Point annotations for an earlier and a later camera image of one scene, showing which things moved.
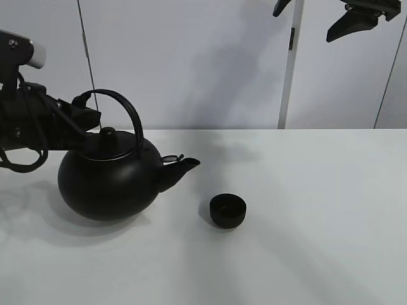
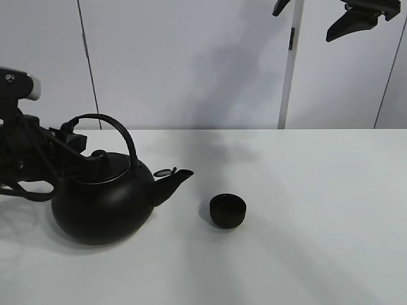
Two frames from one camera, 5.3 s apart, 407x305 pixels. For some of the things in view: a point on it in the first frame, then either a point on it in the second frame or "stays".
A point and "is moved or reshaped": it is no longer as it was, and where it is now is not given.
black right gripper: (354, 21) stays
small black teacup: (227, 210) stays
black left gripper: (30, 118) → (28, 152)
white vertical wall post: (296, 22) stays
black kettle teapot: (118, 176) is moved or reshaped
